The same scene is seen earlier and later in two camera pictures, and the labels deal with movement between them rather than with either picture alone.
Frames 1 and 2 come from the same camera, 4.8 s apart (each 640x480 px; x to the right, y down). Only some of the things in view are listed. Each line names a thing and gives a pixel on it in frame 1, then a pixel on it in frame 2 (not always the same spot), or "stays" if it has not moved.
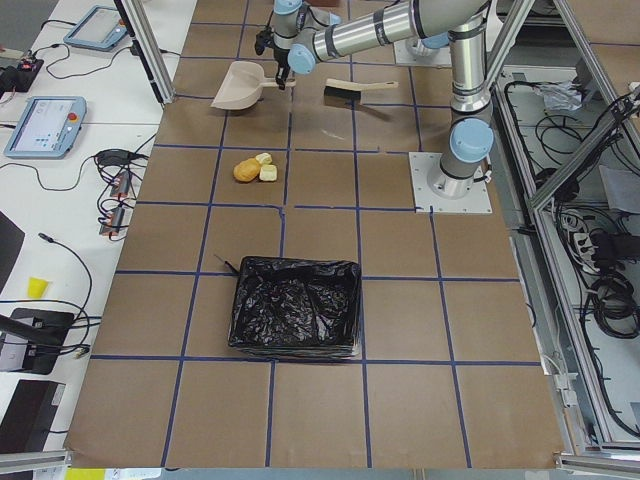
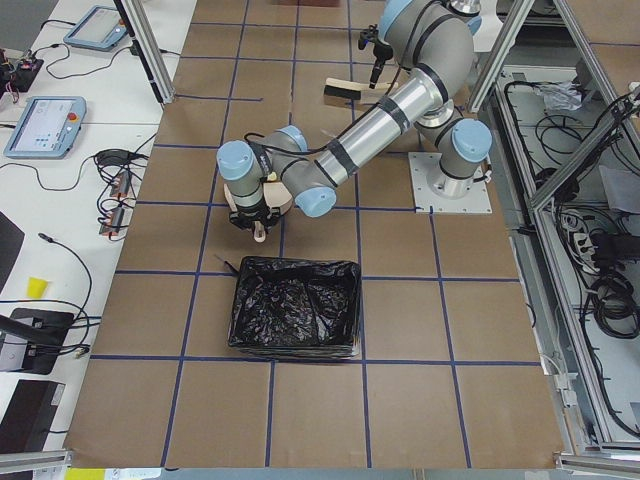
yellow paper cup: [36, 287] stays
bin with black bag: [296, 308] stays
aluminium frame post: [138, 26] stays
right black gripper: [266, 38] to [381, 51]
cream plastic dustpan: [243, 86] to [277, 196]
